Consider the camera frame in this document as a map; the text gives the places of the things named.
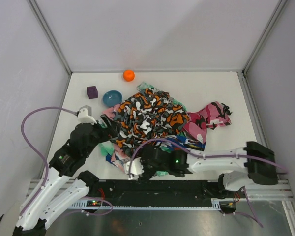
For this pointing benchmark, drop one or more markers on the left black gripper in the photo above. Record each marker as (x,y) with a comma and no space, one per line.
(105,126)

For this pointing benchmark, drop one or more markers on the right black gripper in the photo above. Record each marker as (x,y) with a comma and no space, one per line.
(146,164)

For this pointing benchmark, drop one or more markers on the blue white patterned cloth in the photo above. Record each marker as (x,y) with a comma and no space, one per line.
(186,143)

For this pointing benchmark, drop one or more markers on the pink white patterned cloth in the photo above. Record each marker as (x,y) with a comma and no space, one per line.
(124,114)

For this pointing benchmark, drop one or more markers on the black orange camouflage cloth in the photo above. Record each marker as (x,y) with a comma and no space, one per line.
(150,115)

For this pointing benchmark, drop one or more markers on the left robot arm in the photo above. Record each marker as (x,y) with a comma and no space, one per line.
(44,206)

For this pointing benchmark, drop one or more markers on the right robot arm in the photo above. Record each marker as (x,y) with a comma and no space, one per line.
(251,164)

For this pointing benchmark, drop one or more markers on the pink camouflage cloth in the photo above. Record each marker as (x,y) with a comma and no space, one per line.
(213,115)

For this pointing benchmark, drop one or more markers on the blue bowl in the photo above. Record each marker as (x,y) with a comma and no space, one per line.
(112,98)

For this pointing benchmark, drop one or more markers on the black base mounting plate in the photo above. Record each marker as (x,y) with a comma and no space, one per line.
(160,193)

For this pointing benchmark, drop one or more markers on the purple cube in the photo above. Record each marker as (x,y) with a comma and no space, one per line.
(92,92)

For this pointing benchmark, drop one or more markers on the orange ball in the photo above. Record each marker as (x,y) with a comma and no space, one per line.
(128,75)

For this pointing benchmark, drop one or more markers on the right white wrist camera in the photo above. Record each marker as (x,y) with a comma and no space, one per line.
(135,169)

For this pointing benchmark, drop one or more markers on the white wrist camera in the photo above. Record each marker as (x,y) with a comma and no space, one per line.
(135,169)
(84,115)

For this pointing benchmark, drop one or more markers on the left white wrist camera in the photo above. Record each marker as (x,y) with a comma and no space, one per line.
(84,115)

